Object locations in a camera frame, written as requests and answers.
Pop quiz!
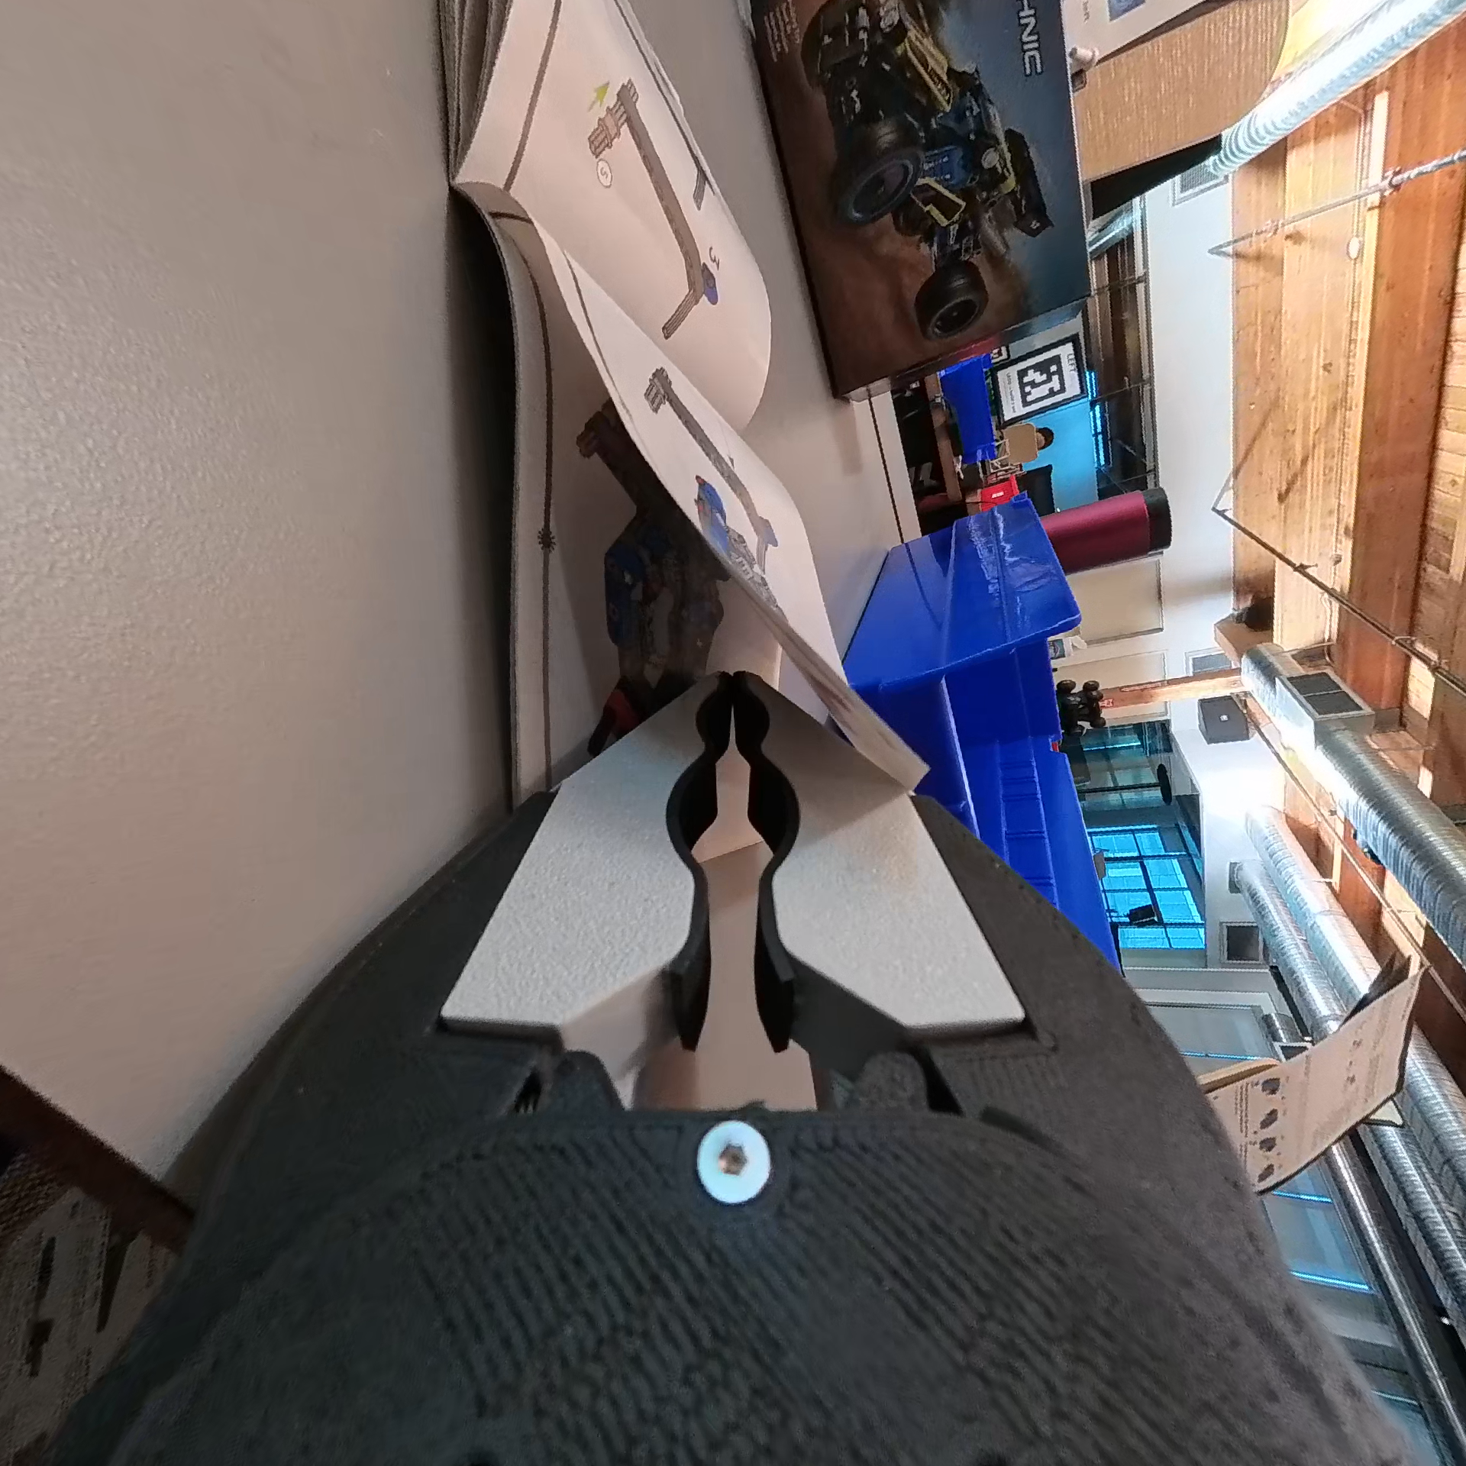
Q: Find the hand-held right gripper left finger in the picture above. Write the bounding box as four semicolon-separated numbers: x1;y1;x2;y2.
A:
440;673;735;1107

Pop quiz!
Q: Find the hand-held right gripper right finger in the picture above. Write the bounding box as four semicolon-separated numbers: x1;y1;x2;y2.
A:
735;673;1029;1094

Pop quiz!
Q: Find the lego instruction booklet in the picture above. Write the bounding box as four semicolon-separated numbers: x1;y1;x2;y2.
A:
440;0;930;808

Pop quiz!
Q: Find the lego set box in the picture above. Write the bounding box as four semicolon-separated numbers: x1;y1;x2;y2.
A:
749;0;1094;403

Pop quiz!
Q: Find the blue plastic storage bin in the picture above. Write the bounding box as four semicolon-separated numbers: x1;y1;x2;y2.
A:
954;675;1128;977
843;505;1085;821

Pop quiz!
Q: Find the maroon bottle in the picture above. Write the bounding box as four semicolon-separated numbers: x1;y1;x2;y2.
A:
1031;486;1175;572

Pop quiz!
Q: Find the cardboard box flap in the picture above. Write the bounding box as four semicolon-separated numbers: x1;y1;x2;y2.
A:
1195;951;1426;1197

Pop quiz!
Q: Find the black white fiducial marker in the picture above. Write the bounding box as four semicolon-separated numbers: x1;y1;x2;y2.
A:
990;338;1085;423

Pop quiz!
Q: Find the silver ventilation duct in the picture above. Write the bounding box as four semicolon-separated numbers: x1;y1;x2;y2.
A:
1245;640;1466;964
1234;808;1466;1466
1218;0;1466;178

